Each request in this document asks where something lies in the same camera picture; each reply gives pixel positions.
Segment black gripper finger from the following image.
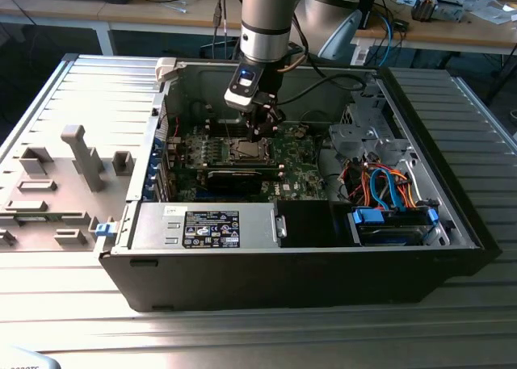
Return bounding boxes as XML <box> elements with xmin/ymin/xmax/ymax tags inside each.
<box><xmin>247</xmin><ymin>105</ymin><xmax>284</xmax><ymax>143</ymax></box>

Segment silver green CPU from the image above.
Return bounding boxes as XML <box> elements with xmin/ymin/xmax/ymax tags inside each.
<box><xmin>236</xmin><ymin>140</ymin><xmax>263</xmax><ymax>157</ymax></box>

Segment thin metal locking lever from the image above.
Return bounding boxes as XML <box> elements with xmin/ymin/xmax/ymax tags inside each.
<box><xmin>221</xmin><ymin>108</ymin><xmax>233</xmax><ymax>143</ymax></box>

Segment metal socket cover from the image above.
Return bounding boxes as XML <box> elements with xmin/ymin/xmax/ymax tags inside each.
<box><xmin>229</xmin><ymin>136</ymin><xmax>271</xmax><ymax>162</ymax></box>

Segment green motherboard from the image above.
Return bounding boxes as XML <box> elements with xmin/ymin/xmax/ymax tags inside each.
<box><xmin>173</xmin><ymin>122</ymin><xmax>328</xmax><ymax>203</ymax></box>

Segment black graphics card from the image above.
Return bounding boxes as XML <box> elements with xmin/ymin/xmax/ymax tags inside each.
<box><xmin>205</xmin><ymin>169</ymin><xmax>263</xmax><ymax>196</ymax></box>

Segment silver metal drive cage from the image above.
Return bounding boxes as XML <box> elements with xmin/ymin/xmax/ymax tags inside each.
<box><xmin>327</xmin><ymin>82</ymin><xmax>419</xmax><ymax>172</ymax></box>

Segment pale grey case latch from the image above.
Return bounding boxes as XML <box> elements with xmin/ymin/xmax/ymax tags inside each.
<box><xmin>155</xmin><ymin>57</ymin><xmax>179</xmax><ymax>82</ymax></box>

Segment black plastic shroud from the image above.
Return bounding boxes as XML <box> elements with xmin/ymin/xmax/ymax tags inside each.
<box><xmin>277</xmin><ymin>200</ymin><xmax>351</xmax><ymax>249</ymax></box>

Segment black speaker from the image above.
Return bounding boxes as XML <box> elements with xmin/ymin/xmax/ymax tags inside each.
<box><xmin>357</xmin><ymin>0</ymin><xmax>380</xmax><ymax>30</ymax></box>

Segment grey power supply unit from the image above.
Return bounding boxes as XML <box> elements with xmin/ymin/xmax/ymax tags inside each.
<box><xmin>128</xmin><ymin>202</ymin><xmax>280</xmax><ymax>251</ymax></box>

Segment black open PC case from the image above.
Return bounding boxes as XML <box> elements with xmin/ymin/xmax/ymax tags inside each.
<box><xmin>99</xmin><ymin>56</ymin><xmax>502</xmax><ymax>313</ymax></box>

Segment hard disk in blue carrier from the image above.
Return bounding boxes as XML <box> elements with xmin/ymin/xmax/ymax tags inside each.
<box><xmin>347</xmin><ymin>206</ymin><xmax>440</xmax><ymax>248</ymax></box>

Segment dark finned cooler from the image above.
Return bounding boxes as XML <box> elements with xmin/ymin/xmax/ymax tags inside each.
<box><xmin>410</xmin><ymin>0</ymin><xmax>439</xmax><ymax>22</ymax></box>

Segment wooden desk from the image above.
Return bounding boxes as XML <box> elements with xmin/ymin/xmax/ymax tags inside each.
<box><xmin>349</xmin><ymin>0</ymin><xmax>517</xmax><ymax>57</ymax></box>
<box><xmin>0</xmin><ymin>0</ymin><xmax>243</xmax><ymax>56</ymax></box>

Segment grey metal drive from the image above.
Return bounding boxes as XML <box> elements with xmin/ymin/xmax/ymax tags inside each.
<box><xmin>435</xmin><ymin>0</ymin><xmax>465</xmax><ymax>22</ymax></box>

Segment grey parts rack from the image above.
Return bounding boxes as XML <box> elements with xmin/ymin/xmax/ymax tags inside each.
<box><xmin>0</xmin><ymin>124</ymin><xmax>137</xmax><ymax>254</ymax></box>

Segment white papers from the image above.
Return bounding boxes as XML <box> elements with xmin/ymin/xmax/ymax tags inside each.
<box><xmin>464</xmin><ymin>0</ymin><xmax>517</xmax><ymax>25</ymax></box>

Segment green RAM stick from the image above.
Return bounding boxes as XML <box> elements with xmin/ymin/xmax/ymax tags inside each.
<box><xmin>15</xmin><ymin>213</ymin><xmax>53</xmax><ymax>224</ymax></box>

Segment white labelled object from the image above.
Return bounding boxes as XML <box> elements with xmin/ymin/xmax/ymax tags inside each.
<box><xmin>0</xmin><ymin>346</ymin><xmax>61</xmax><ymax>369</ymax></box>

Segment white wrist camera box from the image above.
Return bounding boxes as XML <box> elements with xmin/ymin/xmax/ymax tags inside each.
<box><xmin>223</xmin><ymin>61</ymin><xmax>266</xmax><ymax>114</ymax></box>

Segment orange power wires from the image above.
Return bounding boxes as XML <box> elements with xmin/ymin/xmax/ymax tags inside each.
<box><xmin>342</xmin><ymin>161</ymin><xmax>419</xmax><ymax>209</ymax></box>

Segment blue flat data wire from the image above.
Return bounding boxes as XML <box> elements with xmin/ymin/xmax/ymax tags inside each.
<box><xmin>369</xmin><ymin>166</ymin><xmax>408</xmax><ymax>212</ymax></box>

